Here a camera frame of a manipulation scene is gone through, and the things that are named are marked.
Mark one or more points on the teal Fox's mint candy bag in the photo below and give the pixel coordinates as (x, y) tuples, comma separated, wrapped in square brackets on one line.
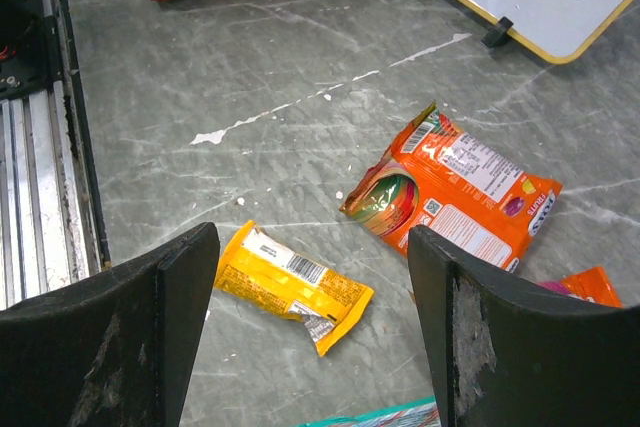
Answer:
[(422, 412)]

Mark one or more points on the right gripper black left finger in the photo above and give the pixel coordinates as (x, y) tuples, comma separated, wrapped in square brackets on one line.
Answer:
[(115, 349)]

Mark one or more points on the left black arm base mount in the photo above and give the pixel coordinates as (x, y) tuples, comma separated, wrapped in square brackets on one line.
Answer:
[(30, 57)]

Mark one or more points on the orange Fox's fruits candy bag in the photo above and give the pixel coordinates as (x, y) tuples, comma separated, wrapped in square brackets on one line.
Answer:
[(592, 285)]

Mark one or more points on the orange white snack packet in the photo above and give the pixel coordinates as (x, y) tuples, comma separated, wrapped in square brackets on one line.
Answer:
[(437, 175)]

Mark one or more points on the yellow snack bar packet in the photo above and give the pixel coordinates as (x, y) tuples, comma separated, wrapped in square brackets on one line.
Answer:
[(272, 276)]

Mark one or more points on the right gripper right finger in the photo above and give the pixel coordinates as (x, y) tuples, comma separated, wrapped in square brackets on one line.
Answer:
[(504, 351)]

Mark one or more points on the aluminium rail frame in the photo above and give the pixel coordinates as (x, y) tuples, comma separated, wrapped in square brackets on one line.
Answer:
[(52, 226)]

